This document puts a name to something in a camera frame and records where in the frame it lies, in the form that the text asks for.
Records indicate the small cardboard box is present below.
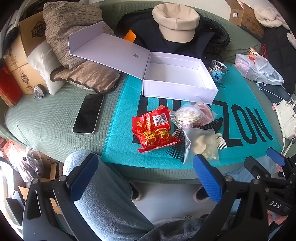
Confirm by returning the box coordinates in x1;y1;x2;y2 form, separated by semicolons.
40;160;60;181

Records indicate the small round grey case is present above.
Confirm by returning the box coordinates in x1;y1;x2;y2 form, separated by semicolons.
33;85;44;100

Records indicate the orange snack packet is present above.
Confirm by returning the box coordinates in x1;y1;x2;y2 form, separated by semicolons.
247;46;262;56

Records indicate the open cardboard box blue print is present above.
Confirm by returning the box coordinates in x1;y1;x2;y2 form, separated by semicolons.
225;0;265;39

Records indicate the white handbag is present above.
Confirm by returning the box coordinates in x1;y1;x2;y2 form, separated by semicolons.
272;100;296;141

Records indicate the person's right leg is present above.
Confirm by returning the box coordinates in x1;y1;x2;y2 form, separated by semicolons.
222;166;255;186

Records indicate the navy jacket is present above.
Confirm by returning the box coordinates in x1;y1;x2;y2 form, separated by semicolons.
115;10;208;67

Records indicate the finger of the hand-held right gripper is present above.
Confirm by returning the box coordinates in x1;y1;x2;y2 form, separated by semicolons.
245;156;288;186
267;148;296;176

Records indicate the black hair claw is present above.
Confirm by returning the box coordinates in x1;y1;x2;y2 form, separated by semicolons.
200;117;223;135

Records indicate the green sofa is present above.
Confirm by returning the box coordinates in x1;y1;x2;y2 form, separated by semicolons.
5;0;286;184

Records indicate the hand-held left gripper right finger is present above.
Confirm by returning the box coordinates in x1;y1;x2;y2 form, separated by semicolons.
192;154;270;241

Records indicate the white fluffy garment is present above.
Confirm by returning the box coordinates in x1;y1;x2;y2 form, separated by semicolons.
253;5;296;49

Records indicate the teal bubble mailer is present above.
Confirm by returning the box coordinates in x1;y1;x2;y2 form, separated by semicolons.
101;64;282;167

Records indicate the black coat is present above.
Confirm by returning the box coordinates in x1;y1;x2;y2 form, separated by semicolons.
261;27;296;93

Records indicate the red gift box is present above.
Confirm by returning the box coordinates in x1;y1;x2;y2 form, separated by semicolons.
0;67;23;107

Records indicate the beige cap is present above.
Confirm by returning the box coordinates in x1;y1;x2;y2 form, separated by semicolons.
152;4;200;42

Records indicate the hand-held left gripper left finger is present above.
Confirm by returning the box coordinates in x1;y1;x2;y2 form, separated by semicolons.
23;153;100;241

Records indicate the black smartphone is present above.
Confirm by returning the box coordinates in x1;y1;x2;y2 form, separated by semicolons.
72;93;105;134

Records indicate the cream hair comb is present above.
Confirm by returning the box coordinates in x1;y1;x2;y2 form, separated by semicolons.
214;133;228;150

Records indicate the white wire hanger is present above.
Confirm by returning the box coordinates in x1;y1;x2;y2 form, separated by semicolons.
255;80;294;101

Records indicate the clear bag with white scrunchie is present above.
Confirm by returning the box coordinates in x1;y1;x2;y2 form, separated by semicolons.
170;96;219;129

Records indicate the cardboard box with dark logo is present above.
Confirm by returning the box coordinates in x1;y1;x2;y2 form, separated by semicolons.
18;11;47;58

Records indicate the glass jar with blue label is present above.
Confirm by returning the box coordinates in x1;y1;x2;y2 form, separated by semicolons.
208;60;228;83

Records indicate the red plaid cloth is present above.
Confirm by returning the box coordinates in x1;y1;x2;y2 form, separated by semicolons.
260;43;270;61

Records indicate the black puffer jacket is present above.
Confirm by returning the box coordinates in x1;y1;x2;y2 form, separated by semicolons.
199;16;231;64

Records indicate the black hair comb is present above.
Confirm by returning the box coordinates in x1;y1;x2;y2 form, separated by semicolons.
165;128;186;163

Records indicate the clear plastic bag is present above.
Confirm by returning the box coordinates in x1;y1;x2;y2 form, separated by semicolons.
22;146;43;177

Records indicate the orange card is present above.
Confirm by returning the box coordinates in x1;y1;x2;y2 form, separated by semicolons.
124;30;136;43

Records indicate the white plastic bag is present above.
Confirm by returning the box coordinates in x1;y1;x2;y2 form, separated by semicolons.
233;54;284;84

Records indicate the white gift box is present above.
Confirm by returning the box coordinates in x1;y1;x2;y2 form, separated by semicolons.
68;21;218;105

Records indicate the clear bag of cream clips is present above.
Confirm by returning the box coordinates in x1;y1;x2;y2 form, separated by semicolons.
183;127;219;164

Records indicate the red snack packet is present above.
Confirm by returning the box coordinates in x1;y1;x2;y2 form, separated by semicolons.
132;105;185;153

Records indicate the pink heart packet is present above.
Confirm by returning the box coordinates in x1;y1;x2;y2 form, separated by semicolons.
196;103;215;123

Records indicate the stacked printed cardboard box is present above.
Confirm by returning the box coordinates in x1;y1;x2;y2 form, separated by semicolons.
3;35;48;95

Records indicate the fuzzy slipper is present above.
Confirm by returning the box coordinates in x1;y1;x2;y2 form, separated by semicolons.
129;181;142;201
193;185;210;203

